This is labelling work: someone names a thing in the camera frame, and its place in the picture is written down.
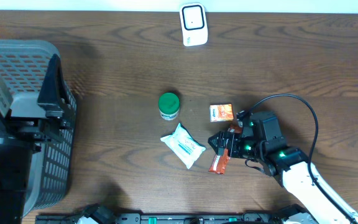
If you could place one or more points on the red chocolate bar wrapper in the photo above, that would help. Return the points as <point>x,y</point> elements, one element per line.
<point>219,163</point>

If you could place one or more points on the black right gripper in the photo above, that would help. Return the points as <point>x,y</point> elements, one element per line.
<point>234,137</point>

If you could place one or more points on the orange snack packet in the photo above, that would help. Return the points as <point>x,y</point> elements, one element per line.
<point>220,113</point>

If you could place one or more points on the white teal wipes pack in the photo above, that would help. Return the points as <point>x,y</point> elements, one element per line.
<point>184,146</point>

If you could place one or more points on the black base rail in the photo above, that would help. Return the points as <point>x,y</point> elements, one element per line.
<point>98,214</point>

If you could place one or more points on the white barcode scanner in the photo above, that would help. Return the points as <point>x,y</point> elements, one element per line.
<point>193,24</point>

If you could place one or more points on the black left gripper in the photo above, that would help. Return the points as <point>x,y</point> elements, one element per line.
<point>54,93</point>

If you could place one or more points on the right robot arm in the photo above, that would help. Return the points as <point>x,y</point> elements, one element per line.
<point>260,140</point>

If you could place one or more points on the grey plastic basket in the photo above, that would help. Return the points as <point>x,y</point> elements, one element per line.
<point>42,124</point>

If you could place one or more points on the green lid jar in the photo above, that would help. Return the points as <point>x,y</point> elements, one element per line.
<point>169,106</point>

